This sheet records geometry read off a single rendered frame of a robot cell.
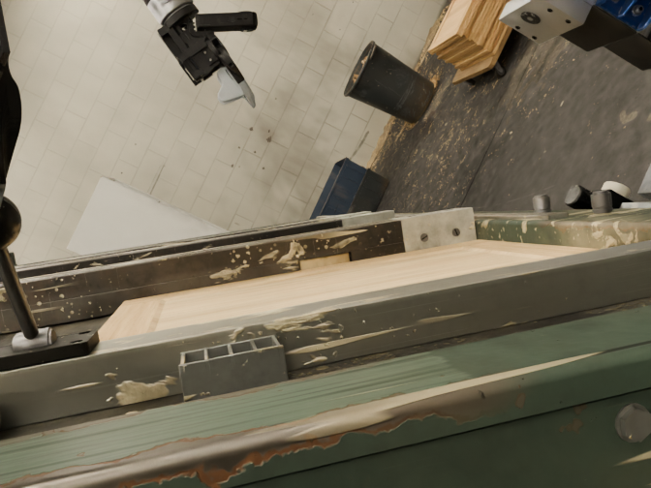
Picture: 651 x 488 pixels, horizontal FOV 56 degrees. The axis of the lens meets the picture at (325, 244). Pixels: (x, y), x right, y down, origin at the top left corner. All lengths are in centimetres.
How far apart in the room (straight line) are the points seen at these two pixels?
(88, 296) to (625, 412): 80
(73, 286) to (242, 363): 56
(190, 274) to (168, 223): 376
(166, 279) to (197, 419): 71
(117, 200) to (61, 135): 166
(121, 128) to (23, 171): 96
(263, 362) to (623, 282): 31
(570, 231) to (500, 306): 32
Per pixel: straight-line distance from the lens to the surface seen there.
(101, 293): 95
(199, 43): 119
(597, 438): 26
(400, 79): 528
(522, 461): 25
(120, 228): 473
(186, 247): 135
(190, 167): 608
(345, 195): 516
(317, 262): 96
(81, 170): 619
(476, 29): 404
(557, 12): 110
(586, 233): 79
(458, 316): 50
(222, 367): 42
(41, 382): 48
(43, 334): 49
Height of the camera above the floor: 132
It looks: 12 degrees down
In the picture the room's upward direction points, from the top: 64 degrees counter-clockwise
